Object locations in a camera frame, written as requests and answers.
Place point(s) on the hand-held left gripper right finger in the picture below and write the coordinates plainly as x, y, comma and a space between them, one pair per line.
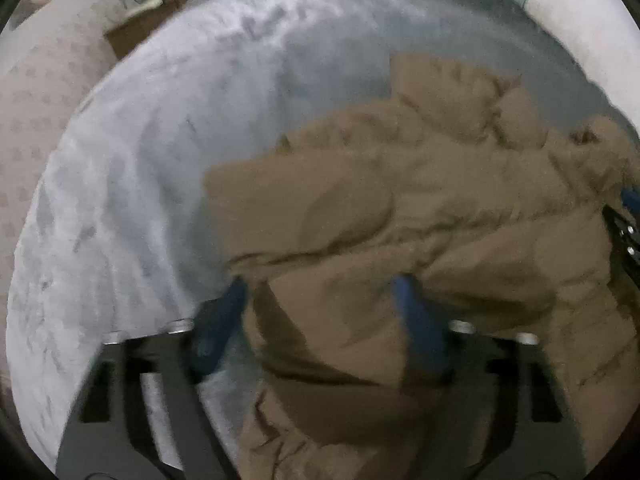
417, 325

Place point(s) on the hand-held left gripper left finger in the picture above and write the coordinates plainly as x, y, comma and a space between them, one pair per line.
220, 325

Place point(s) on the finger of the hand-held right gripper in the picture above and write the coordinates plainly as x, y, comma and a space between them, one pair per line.
627, 240

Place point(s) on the brown puffer jacket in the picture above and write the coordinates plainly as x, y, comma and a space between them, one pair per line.
400, 210

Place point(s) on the grey plush blanket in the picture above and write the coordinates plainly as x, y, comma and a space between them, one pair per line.
165, 160

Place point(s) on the dark wooden nightstand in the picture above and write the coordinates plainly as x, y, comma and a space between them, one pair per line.
140, 30

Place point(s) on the grey cats wall sticker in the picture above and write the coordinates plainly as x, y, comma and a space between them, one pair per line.
32, 0

